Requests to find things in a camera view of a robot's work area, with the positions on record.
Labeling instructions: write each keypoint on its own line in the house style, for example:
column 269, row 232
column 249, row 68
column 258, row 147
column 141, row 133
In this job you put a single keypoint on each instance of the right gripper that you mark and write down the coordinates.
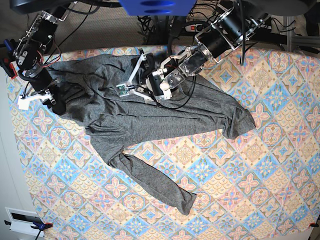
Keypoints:
column 50, row 97

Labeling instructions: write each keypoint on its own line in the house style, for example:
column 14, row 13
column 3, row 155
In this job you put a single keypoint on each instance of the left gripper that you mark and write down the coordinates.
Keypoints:
column 145, row 80

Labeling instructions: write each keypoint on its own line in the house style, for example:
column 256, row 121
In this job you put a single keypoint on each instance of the grey t-shirt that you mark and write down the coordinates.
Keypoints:
column 114, row 123

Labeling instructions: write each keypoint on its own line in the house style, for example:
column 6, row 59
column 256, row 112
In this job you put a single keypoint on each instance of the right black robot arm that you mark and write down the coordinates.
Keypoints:
column 29, row 55

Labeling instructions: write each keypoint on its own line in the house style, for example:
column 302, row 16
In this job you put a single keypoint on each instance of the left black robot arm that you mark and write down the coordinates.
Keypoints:
column 231, row 30

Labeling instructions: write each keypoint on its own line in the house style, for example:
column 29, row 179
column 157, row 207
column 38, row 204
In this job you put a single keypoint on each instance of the red blue table clamp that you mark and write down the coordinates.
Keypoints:
column 7, row 57

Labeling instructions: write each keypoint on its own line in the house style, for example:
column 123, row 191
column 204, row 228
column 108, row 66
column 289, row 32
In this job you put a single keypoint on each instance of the black power strip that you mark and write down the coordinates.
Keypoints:
column 193, row 29

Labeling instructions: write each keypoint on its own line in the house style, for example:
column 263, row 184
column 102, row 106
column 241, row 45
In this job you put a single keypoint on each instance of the orange blue corner clamp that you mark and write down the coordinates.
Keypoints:
column 40, row 227

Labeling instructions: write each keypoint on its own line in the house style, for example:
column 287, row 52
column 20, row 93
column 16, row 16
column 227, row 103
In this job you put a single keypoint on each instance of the patterned colourful tablecloth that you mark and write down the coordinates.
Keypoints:
column 263, row 184

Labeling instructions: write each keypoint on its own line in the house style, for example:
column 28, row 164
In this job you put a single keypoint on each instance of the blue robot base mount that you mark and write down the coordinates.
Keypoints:
column 157, row 7

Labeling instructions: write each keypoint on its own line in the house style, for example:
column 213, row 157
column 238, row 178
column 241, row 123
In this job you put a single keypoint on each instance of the white wall outlet box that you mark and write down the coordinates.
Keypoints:
column 22, row 215

